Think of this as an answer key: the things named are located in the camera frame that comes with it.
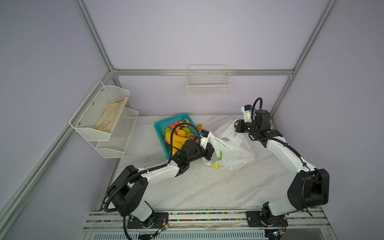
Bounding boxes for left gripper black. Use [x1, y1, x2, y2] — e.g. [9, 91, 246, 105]
[188, 142, 219, 164]

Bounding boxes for orange fake pear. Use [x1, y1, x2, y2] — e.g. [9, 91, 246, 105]
[197, 124, 203, 132]

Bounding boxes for white plastic bag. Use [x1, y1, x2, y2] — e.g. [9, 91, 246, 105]
[203, 120, 257, 171]

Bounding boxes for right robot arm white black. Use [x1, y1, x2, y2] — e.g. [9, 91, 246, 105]
[235, 105, 330, 227]

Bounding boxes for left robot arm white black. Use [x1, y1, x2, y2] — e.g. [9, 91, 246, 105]
[103, 140, 215, 223]

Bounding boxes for green fake apple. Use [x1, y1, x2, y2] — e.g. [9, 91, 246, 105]
[182, 127, 191, 134]

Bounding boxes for yellow banana bunch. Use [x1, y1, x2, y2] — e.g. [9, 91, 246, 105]
[165, 131, 189, 150]

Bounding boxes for teal plastic basket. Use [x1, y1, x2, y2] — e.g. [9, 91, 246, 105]
[153, 113, 200, 160]

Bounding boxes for lower white mesh shelf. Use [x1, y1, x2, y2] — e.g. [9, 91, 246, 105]
[96, 108, 139, 159]

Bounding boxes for white mesh shelf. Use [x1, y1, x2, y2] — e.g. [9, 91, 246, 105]
[69, 82, 130, 142]
[96, 108, 139, 159]

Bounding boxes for beige cloth in shelf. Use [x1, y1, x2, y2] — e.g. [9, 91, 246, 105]
[94, 97, 128, 134]

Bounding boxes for upper white mesh shelf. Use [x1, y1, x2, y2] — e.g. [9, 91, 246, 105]
[69, 82, 130, 142]

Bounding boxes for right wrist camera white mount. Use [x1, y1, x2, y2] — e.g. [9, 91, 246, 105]
[241, 105, 253, 123]

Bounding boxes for white wire wall basket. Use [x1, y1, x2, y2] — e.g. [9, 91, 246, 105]
[187, 65, 232, 97]

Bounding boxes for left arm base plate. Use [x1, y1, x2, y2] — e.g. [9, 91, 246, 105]
[126, 212, 169, 229]

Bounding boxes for aluminium frame rail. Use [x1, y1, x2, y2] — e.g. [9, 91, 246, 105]
[113, 69, 295, 76]

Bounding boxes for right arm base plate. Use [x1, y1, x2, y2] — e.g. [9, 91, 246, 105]
[246, 211, 288, 228]

